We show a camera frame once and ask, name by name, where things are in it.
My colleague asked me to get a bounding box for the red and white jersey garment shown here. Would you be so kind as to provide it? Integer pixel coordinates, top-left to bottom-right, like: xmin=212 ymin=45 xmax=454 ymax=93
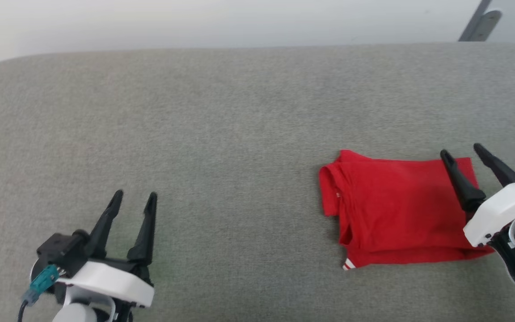
xmin=319 ymin=149 xmax=495 ymax=271

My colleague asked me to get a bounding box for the grey metal pole with bracket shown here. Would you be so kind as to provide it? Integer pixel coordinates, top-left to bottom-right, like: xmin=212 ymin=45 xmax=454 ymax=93
xmin=457 ymin=0 xmax=503 ymax=42

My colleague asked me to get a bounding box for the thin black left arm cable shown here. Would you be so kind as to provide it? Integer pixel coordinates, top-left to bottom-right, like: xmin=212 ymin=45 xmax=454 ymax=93
xmin=17 ymin=288 xmax=40 ymax=322

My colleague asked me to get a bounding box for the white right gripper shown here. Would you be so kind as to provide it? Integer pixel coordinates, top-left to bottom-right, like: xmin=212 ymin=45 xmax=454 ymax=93
xmin=439 ymin=143 xmax=515 ymax=248

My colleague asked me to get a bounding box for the teal left cable connector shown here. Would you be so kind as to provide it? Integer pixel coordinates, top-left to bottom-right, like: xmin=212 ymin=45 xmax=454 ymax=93
xmin=29 ymin=264 xmax=60 ymax=295

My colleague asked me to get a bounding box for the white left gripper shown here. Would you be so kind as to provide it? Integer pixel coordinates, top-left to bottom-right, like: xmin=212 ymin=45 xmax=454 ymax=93
xmin=55 ymin=189 xmax=158 ymax=309

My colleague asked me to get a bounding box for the grey fabric sofa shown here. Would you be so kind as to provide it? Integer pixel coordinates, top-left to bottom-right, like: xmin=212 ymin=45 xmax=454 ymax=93
xmin=0 ymin=42 xmax=515 ymax=322

